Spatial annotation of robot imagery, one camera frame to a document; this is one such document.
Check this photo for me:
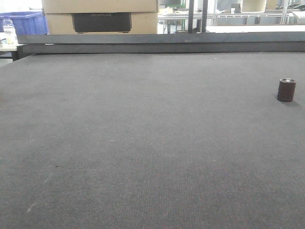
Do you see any dark brown cylindrical capacitor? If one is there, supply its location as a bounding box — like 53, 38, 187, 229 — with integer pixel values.
277, 78, 296, 102

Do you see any white background shelving rack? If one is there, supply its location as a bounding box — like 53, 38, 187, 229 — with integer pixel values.
157, 0, 305, 34

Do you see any large cardboard box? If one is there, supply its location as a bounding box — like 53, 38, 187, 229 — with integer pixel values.
42, 0, 158, 35

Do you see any blue plastic crate background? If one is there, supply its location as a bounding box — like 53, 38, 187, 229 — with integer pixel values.
0, 11, 48, 35

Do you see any clear plastic water bottle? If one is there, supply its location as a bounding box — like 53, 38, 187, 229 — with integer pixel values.
3, 19, 18, 46

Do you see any black vertical post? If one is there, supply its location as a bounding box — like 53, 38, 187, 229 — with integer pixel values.
188, 0, 209, 34

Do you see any dark grey table back rail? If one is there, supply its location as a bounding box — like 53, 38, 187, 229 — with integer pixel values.
18, 31, 305, 54

